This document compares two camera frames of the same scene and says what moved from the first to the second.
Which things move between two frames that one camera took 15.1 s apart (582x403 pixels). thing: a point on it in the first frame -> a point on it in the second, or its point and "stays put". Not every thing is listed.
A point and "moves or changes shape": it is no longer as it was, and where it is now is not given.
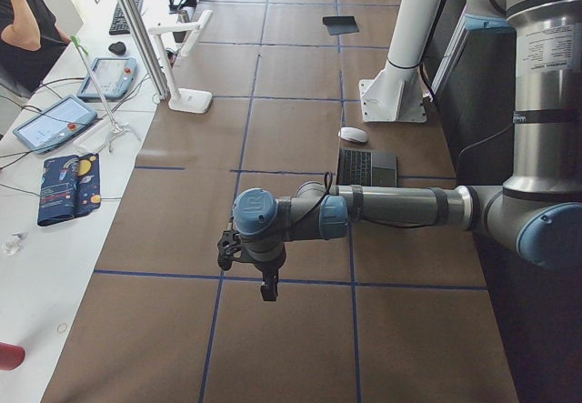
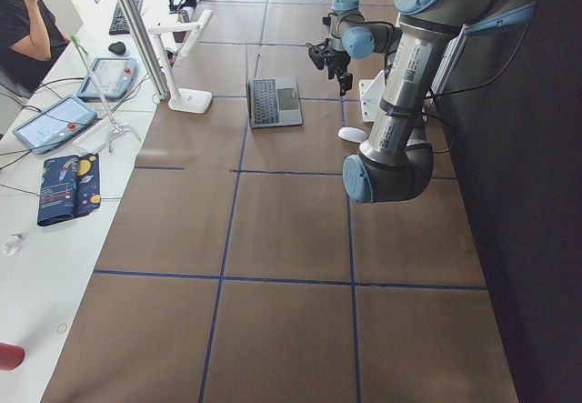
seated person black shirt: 32,45 stays put
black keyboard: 117,24 stays put
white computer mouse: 353,134 stays put
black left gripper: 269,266 -> 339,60
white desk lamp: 184,99 stays put
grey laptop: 366,167 moves or changes shape
